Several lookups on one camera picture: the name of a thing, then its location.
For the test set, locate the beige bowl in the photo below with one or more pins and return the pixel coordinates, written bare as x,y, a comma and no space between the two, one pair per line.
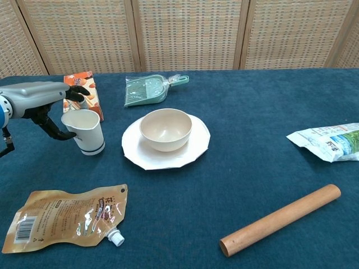
165,131

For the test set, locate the blue table mat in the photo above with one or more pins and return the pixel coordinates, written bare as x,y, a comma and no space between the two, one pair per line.
238,112

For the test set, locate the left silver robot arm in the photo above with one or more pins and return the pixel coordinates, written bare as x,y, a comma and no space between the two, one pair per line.
4,110

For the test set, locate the wooden rolling pin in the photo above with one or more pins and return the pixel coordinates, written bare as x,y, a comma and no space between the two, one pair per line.
280,220

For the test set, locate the white paper cup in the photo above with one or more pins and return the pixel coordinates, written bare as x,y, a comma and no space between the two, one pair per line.
89,137

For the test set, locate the bamboo folding screen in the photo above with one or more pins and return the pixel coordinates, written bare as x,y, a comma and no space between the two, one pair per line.
185,33

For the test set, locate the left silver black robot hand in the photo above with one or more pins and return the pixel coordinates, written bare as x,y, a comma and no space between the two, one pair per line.
36,93

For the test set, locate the orange snack box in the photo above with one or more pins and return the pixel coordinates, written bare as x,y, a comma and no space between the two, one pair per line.
94,84

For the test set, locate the golden spout pouch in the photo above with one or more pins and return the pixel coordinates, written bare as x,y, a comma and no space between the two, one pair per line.
64,218

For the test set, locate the white plate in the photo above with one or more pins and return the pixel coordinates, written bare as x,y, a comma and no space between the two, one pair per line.
168,159

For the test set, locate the green plastic dustpan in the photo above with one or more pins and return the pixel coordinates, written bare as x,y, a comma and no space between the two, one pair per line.
144,93

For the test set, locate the white green snack bag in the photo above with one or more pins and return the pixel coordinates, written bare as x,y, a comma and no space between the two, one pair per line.
328,143

